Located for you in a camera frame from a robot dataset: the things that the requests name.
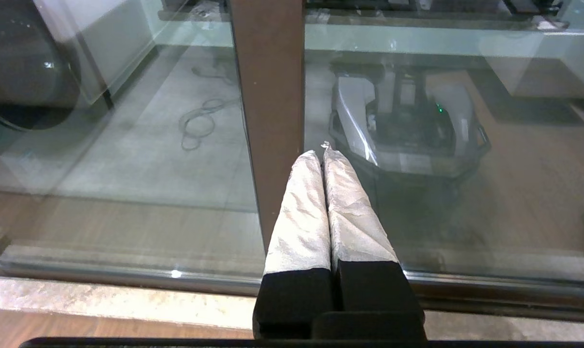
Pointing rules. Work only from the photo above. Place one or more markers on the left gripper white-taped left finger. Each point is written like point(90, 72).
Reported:
point(296, 232)

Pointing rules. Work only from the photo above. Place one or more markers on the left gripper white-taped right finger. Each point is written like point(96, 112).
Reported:
point(354, 232)

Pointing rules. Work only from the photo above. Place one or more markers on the brown-framed sliding glass door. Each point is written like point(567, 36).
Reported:
point(514, 193)

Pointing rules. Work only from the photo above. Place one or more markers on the brown-framed fixed glass panel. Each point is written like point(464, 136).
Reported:
point(267, 96)

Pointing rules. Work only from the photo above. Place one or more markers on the dark front-load washing machine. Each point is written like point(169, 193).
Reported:
point(26, 72)

